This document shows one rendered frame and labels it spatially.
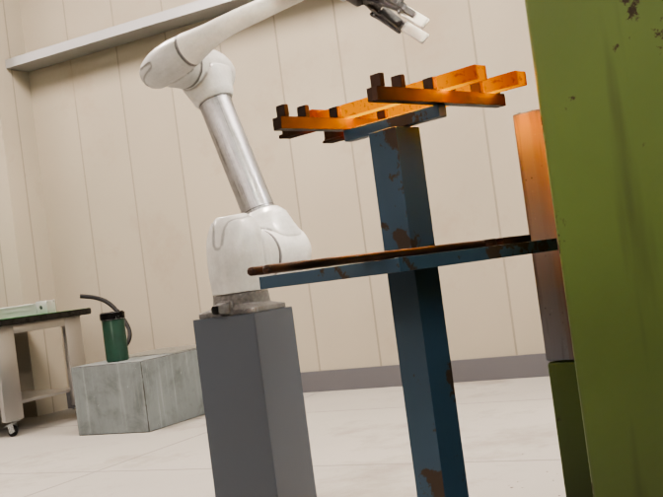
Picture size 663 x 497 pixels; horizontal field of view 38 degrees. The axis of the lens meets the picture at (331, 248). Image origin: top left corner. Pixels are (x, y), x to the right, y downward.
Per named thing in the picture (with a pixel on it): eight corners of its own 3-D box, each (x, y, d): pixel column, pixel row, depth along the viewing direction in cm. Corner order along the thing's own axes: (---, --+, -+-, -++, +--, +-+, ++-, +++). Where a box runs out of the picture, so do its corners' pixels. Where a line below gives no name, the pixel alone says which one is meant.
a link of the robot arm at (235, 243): (198, 298, 264) (188, 218, 264) (239, 292, 279) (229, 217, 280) (246, 292, 255) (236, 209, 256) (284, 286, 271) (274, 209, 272)
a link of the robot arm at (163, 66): (167, 27, 273) (197, 34, 285) (124, 56, 282) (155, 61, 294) (182, 68, 271) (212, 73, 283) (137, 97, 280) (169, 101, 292)
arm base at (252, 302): (187, 320, 259) (185, 300, 259) (234, 313, 279) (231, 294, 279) (244, 314, 251) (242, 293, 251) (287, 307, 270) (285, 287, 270)
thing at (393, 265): (259, 289, 154) (258, 277, 154) (421, 267, 182) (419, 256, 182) (400, 271, 133) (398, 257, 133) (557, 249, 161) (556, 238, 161)
